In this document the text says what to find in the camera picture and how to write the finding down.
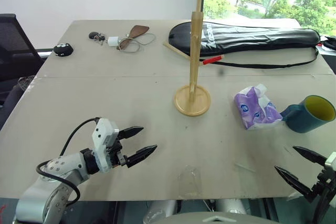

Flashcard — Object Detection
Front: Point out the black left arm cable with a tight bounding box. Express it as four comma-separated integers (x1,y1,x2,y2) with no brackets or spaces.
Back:
36,117,102,207

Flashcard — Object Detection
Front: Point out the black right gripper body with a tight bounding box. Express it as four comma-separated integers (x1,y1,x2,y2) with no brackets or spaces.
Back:
312,167,336,199

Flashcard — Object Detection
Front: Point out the purple tissue pack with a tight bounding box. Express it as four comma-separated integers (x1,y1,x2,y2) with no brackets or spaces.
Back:
234,83,284,131

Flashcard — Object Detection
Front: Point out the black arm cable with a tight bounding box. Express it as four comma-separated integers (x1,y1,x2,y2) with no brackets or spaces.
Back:
313,187,332,224
36,117,102,207

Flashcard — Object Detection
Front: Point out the grey rounded robot torso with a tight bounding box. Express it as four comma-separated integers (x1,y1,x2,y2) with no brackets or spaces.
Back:
156,210,271,224

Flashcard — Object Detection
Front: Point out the black office chair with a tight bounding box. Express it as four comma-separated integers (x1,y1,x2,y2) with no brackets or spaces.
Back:
0,13,50,109

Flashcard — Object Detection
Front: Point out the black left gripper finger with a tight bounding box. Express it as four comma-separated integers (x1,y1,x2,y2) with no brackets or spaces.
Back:
126,144,158,169
119,126,145,141

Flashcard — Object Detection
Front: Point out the wooden mug tree stand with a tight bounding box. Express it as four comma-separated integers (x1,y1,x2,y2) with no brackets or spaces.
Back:
162,0,226,117

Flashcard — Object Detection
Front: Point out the black key fob with keys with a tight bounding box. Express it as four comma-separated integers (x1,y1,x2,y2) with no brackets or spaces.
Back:
88,31,107,44

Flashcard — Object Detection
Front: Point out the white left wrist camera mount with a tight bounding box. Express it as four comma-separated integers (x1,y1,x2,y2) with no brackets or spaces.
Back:
91,118,120,174

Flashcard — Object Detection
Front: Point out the clear tape patch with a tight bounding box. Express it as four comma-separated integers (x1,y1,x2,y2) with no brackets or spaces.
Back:
178,165,203,197

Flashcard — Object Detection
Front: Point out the beige charging cable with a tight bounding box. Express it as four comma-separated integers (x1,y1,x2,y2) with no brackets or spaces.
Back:
116,33,156,54

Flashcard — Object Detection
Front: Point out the black and red bag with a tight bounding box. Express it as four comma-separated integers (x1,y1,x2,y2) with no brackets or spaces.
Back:
318,35,336,52

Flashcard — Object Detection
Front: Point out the black racket bag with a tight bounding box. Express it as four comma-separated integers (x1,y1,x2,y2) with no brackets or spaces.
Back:
169,21,321,69

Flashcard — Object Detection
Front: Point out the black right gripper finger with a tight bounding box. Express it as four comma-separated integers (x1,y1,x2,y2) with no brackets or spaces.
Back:
274,165,319,204
292,145,328,167

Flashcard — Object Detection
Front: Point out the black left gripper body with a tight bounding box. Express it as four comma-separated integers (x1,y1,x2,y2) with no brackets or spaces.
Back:
106,129,132,169

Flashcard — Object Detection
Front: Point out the teal mug yellow inside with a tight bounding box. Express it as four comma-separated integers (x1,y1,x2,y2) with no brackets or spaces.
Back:
279,94,336,134

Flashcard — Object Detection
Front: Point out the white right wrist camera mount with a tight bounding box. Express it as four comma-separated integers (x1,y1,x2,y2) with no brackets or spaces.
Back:
324,151,336,175

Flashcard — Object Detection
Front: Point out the grey speckled object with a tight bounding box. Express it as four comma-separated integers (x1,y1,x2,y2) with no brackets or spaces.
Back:
17,75,36,91

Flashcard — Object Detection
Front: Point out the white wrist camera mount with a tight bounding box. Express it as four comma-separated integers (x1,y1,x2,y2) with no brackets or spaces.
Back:
324,151,336,175
91,118,120,174

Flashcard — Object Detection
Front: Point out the white charger plug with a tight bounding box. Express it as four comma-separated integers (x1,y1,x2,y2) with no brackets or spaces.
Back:
106,36,120,48

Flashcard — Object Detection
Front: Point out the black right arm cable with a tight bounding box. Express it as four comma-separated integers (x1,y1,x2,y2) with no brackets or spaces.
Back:
313,187,332,224

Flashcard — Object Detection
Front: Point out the silver rounded robot part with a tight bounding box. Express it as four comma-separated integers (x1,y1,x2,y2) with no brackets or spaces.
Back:
142,199,177,224
215,198,248,216

